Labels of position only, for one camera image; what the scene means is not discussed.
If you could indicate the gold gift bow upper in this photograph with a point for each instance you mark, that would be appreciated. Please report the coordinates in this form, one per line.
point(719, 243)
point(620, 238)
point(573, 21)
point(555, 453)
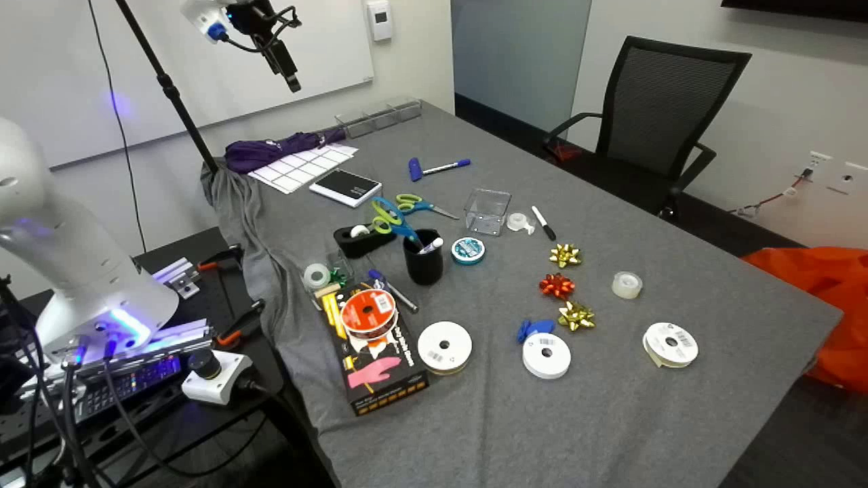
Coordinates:
point(566, 255)

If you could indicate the white wall thermostat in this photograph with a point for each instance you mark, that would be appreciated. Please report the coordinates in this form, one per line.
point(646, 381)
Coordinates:
point(381, 21)

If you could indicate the blue white marker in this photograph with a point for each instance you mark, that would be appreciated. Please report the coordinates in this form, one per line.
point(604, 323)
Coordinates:
point(419, 173)

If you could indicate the black office chair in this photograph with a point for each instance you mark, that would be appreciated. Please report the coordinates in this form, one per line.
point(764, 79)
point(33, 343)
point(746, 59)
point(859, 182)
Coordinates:
point(658, 103)

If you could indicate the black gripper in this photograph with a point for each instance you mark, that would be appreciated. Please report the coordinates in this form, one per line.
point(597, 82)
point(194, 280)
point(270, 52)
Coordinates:
point(262, 22)

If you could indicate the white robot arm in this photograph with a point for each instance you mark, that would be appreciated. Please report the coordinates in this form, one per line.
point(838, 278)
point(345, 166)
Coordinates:
point(101, 299)

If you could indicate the black tray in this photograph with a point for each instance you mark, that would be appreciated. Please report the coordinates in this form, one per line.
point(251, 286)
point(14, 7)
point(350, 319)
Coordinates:
point(360, 240)

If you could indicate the red gift bow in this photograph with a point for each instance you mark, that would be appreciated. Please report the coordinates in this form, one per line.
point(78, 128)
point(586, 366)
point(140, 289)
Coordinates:
point(558, 286)

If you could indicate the white ribbon spool middle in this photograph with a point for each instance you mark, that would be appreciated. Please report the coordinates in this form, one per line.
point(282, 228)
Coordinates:
point(547, 356)

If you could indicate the clear square plastic box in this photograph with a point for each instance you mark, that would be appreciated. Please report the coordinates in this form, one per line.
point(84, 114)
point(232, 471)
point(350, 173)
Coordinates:
point(486, 211)

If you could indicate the teal ribbon spool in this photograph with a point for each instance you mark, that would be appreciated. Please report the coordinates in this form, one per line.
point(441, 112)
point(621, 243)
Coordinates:
point(468, 250)

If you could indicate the blue gift bow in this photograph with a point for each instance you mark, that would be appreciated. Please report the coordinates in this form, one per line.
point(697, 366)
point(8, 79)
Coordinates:
point(536, 327)

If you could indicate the orange bag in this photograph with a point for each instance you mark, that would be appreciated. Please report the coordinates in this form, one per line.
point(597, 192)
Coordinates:
point(836, 278)

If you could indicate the whiteboard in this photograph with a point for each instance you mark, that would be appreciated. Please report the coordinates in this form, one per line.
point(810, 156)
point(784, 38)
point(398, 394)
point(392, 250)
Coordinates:
point(78, 79)

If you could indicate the white grid paper sheet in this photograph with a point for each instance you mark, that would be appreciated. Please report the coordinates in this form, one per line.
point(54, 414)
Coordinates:
point(300, 169)

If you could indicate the black flat product box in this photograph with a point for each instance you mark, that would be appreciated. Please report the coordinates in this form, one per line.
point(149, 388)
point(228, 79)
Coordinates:
point(372, 352)

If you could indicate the gold gift bow lower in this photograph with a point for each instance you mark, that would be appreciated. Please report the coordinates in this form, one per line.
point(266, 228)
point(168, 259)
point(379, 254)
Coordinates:
point(575, 319)

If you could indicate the small clear tape dispenser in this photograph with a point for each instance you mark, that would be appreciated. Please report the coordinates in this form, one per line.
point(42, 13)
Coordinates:
point(520, 224)

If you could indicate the white ribbon spool left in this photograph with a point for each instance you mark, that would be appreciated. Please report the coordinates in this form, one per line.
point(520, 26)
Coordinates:
point(446, 345)

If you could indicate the purple cloth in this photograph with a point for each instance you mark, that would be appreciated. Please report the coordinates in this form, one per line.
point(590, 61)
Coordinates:
point(251, 156)

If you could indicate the gold gift bow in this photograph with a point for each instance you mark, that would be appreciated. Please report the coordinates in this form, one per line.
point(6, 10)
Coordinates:
point(575, 319)
point(566, 255)

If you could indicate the black marker pen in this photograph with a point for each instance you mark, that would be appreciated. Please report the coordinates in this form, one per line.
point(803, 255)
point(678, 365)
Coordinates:
point(544, 224)

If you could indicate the blue pen near cup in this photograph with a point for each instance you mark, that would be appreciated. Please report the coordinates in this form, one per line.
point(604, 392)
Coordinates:
point(381, 280)

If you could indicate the grey table cloth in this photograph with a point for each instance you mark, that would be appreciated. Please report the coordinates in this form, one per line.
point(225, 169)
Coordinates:
point(615, 418)

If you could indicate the green blue scissors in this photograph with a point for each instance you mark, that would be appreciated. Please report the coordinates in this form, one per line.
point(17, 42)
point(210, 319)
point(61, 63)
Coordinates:
point(389, 215)

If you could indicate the black pen cup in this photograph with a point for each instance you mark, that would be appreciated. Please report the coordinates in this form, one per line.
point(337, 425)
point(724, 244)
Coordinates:
point(422, 266)

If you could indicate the white ribbon spool right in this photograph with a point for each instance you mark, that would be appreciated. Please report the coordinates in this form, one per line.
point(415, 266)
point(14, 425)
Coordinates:
point(672, 345)

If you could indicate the black tripod pole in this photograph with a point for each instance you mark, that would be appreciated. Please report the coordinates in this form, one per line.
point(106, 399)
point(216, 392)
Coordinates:
point(166, 85)

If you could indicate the white ribbon spool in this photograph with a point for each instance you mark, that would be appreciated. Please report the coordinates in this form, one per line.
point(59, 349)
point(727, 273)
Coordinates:
point(446, 345)
point(672, 345)
point(547, 356)

